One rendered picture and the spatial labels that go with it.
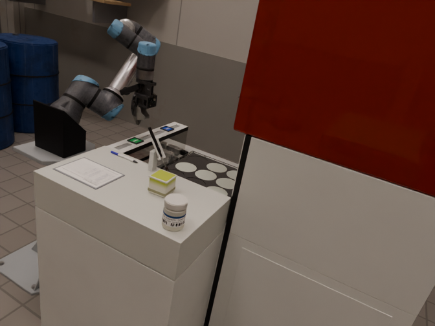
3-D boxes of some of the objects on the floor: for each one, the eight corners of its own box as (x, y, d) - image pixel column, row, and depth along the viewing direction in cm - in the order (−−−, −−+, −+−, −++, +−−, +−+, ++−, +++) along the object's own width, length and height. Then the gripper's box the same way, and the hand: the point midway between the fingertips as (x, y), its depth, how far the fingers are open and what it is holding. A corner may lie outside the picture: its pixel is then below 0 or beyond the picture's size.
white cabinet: (243, 290, 222) (274, 177, 188) (149, 434, 141) (174, 282, 107) (160, 248, 245) (175, 141, 211) (40, 351, 164) (32, 204, 130)
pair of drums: (-83, 132, 334) (-104, 28, 295) (37, 112, 437) (34, 32, 398) (-38, 160, 303) (-54, 47, 264) (80, 130, 406) (81, 46, 367)
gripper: (147, 83, 145) (143, 130, 154) (160, 81, 153) (155, 126, 162) (131, 78, 148) (127, 125, 157) (144, 76, 156) (140, 121, 165)
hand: (136, 121), depth 160 cm, fingers closed
